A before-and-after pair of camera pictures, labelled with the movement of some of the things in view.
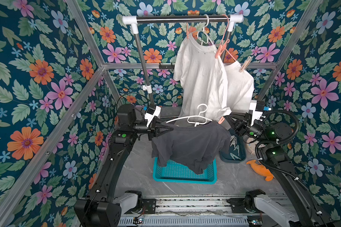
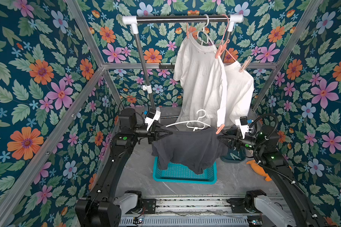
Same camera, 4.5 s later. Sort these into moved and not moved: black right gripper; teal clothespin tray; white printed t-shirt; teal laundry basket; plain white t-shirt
Moved: black right gripper
Not moved: teal clothespin tray; plain white t-shirt; white printed t-shirt; teal laundry basket
